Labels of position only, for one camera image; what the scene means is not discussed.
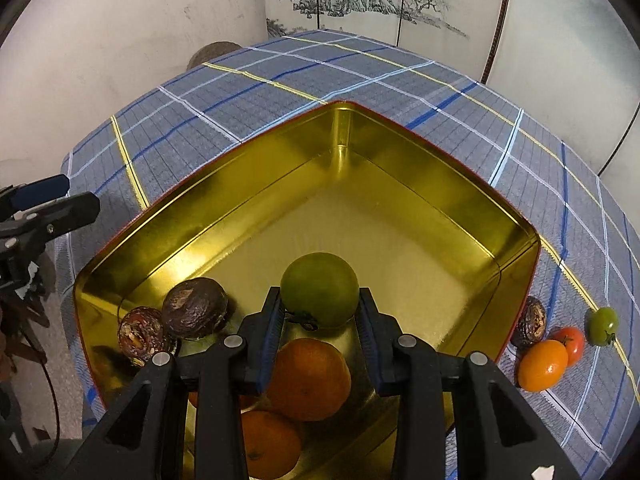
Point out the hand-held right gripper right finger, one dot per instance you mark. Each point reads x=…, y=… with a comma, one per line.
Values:
x=371, y=347

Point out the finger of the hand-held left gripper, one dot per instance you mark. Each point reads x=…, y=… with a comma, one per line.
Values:
x=70, y=210
x=42, y=192

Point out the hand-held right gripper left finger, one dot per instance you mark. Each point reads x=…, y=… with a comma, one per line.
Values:
x=269, y=347

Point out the orange mandarin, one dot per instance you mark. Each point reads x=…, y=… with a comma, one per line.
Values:
x=270, y=444
x=307, y=379

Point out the large green tomato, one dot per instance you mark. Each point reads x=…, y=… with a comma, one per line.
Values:
x=320, y=287

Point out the dark wrinkled passion fruit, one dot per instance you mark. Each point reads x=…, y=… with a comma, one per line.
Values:
x=531, y=327
x=140, y=336
x=194, y=308

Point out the red and gold tin box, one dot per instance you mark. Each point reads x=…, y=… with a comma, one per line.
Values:
x=350, y=240

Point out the orange tomato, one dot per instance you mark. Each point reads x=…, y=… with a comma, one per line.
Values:
x=542, y=372

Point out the red tomato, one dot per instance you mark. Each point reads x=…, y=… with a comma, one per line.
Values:
x=574, y=344

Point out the blue plaid tablecloth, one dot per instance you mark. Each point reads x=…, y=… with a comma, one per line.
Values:
x=240, y=90

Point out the brown round stool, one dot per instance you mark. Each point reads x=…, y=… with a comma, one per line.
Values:
x=212, y=52

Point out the small green tomato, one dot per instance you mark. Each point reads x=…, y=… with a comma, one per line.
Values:
x=602, y=325

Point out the painted landscape folding screen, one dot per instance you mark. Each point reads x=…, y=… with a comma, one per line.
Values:
x=450, y=10

